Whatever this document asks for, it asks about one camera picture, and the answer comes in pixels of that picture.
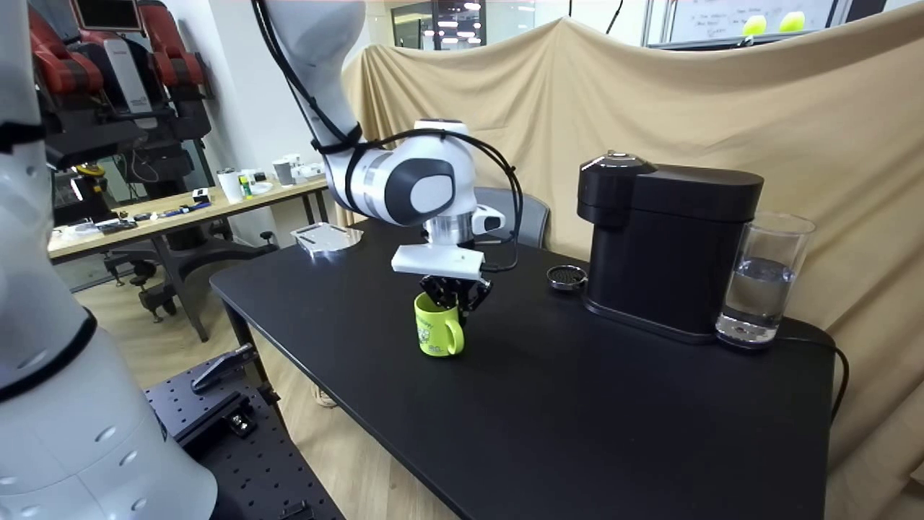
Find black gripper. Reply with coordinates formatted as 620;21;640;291
418;275;496;319

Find lime green mug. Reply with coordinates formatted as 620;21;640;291
409;290;467;361

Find white cup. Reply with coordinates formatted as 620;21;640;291
217;171;244;206

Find clear glass cup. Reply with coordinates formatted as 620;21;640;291
712;210;818;349

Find white flat box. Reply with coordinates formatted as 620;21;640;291
289;220;366;258

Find black coffee machine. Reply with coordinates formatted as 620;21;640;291
575;150;768;348

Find black round knob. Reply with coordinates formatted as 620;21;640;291
224;408;259;440

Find black perforated breadboard plate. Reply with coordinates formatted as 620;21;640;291
140;353;345;520

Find black office chair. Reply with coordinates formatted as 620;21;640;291
101;225;276;323

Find dark monitor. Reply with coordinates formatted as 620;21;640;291
387;0;491;53

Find beige cloth backdrop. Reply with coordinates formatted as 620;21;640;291
340;2;924;520

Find wooden desk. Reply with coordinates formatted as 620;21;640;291
44;176;332;343

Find red black gaming chair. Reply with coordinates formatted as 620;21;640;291
130;0;213;98
25;5;112;105

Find whiteboard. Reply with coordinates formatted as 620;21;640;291
640;0;854;53

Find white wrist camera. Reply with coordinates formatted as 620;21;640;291
467;202;507;236

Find black ring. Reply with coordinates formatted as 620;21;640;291
542;261;592;298

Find black clamp handle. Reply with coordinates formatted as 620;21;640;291
187;343;259;395

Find black power cord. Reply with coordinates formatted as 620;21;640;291
776;326;854;428

